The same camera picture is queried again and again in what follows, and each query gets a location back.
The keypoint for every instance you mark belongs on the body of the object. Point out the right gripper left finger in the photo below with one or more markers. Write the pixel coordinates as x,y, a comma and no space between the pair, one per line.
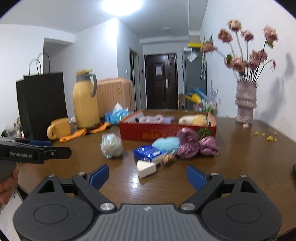
88,186

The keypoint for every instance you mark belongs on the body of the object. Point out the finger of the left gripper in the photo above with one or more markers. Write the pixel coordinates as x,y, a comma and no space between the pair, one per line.
40,143

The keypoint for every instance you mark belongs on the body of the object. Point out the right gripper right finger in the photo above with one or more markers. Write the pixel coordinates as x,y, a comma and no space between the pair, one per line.
207,188

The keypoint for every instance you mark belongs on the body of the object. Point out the purple satin scrunchies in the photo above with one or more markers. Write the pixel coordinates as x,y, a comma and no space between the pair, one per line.
194,142

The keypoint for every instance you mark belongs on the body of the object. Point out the plastic white ball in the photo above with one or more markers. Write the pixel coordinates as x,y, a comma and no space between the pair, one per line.
111,145

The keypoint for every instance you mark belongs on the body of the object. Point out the blue fluffy heart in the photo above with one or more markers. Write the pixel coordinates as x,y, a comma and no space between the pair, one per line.
168,145

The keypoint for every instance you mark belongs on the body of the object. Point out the white wedge sponge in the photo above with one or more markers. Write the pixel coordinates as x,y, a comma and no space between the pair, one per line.
145,168

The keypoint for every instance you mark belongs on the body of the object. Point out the white yellow plush toy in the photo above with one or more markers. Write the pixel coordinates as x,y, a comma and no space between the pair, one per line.
193,120

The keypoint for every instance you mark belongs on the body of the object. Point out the lavender towel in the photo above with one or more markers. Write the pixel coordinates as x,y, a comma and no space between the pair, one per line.
159,119

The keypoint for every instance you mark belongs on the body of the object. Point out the person left hand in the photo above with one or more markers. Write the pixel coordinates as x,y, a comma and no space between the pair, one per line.
7,186

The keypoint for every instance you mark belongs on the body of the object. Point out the yellow ceramic mug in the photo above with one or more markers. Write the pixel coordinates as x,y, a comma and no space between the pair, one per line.
58,128

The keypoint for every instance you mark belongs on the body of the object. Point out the black paper shopping bag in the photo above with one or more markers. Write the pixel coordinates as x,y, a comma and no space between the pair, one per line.
41,100

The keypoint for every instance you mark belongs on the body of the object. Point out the yellow thermos jug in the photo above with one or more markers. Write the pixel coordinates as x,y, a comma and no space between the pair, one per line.
85,99

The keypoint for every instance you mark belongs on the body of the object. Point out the blue wet wipes pack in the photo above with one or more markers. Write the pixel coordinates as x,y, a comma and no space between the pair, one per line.
149,153

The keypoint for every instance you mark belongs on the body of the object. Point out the blue tissue pack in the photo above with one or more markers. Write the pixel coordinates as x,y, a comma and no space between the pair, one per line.
117,114

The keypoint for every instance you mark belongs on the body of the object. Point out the yellow petal crumbs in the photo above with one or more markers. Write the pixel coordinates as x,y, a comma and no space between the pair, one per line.
270,138

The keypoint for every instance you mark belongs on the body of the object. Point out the red cardboard box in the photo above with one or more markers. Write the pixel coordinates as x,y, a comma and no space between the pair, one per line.
131,129

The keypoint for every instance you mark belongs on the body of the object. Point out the pink ribbed suitcase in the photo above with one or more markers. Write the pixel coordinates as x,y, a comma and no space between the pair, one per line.
112,91

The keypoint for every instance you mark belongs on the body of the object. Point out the yellow blue toy pile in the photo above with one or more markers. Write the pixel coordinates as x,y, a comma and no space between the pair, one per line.
196,96

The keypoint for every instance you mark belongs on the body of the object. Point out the pink textured vase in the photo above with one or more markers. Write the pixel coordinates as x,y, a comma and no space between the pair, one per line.
245,100

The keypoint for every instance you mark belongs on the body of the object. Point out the dark entrance door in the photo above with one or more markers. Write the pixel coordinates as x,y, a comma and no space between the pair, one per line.
161,78

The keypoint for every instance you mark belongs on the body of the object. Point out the dried pink roses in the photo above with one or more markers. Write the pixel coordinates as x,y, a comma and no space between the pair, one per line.
247,65

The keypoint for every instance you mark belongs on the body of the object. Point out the grey refrigerator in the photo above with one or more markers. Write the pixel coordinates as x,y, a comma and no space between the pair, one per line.
192,70

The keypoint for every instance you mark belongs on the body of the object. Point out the ceiling light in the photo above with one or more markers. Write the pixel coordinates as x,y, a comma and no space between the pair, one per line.
121,7

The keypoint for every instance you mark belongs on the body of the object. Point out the wire storage cart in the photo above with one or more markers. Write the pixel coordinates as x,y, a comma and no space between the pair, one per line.
208,106

